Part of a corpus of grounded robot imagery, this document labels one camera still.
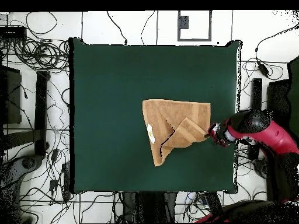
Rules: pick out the tan terry towel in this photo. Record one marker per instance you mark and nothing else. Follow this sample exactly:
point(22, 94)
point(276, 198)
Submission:
point(168, 116)

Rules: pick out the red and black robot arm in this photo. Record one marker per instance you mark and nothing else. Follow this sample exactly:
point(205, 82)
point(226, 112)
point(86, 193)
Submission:
point(268, 140)

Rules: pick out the flat black device box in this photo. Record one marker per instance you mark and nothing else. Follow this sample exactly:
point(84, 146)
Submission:
point(11, 32)

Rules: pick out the dark stand base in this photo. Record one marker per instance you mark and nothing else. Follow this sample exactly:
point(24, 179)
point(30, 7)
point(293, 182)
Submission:
point(260, 168)
point(28, 162)

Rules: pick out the long black bar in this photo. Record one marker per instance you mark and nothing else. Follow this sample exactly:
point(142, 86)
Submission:
point(41, 112)
point(257, 93)

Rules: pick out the black power strip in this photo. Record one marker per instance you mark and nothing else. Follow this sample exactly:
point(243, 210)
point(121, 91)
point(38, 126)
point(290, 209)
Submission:
point(212, 201)

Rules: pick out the large black box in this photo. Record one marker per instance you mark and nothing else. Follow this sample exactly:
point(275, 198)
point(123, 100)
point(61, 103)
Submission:
point(11, 98)
point(279, 95)

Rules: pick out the black power adapter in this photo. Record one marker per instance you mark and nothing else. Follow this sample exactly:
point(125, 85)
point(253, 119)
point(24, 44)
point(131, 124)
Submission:
point(263, 69)

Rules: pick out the dark green draped cloth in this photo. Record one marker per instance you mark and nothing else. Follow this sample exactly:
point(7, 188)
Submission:
point(294, 93)

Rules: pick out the dark grey square plate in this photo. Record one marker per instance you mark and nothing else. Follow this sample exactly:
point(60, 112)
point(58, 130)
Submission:
point(184, 22)

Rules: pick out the dark green table cloth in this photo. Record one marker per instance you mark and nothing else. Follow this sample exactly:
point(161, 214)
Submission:
point(105, 70)

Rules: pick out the small black plug adapter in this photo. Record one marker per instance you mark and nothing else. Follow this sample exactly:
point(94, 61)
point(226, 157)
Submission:
point(53, 185)

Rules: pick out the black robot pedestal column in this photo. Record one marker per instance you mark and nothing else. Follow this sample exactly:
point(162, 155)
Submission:
point(149, 207)

